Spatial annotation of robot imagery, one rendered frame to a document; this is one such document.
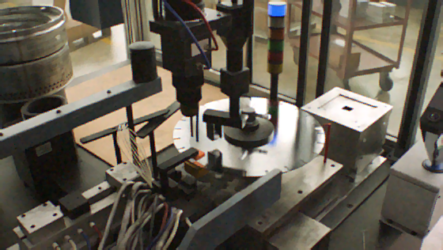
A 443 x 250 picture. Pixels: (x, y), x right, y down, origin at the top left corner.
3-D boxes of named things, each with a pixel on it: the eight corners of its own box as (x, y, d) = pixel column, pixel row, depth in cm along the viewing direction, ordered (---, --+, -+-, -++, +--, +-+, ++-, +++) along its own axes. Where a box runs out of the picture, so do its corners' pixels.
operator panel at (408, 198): (425, 168, 117) (437, 120, 109) (466, 184, 110) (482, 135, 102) (378, 220, 99) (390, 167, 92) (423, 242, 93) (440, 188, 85)
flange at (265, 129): (216, 140, 93) (216, 130, 92) (231, 115, 102) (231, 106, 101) (267, 148, 90) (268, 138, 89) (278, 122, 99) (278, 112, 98)
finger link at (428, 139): (442, 155, 95) (452, 119, 90) (432, 166, 91) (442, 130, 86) (428, 150, 96) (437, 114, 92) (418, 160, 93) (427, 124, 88)
